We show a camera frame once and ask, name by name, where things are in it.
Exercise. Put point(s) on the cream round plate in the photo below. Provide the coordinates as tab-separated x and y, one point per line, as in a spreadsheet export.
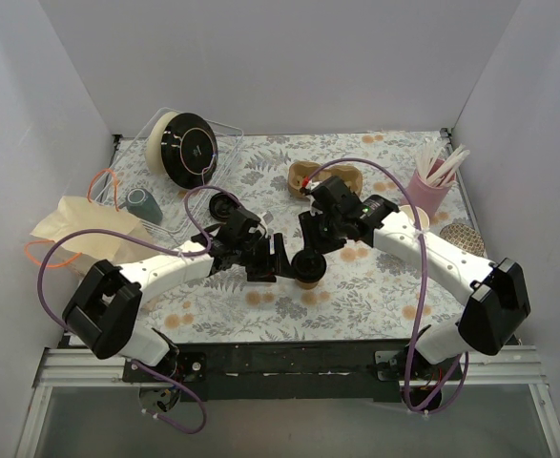
153	147

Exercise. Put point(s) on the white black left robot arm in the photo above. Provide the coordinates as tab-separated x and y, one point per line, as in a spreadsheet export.
103	311

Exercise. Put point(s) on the black coffee cup lid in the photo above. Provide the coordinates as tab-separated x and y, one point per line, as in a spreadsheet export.
308	266

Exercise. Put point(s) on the black table front rail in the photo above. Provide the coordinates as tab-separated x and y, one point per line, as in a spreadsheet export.
357	369

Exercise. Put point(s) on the floral patterned tablecloth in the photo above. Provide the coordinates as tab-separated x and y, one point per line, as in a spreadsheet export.
365	293

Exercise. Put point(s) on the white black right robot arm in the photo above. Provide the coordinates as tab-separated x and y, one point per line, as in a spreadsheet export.
494	295

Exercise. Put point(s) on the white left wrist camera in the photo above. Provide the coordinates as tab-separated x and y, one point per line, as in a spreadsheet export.
263	225

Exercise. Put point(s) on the dark green mug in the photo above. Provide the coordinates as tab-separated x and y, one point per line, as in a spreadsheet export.
142	204

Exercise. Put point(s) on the aluminium frame rail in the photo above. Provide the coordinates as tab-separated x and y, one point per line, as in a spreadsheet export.
82	408

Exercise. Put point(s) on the brown paper coffee cup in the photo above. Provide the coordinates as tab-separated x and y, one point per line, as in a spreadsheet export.
306	285

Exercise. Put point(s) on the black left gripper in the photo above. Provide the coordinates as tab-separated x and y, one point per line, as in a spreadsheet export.
264	258

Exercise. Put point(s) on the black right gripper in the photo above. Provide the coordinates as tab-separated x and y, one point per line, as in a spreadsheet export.
318	231

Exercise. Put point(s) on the pink straw holder cup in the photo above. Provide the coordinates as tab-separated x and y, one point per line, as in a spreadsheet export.
428	198

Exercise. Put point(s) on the brown pulp cup carrier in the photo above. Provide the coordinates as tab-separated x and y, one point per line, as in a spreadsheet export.
299	170

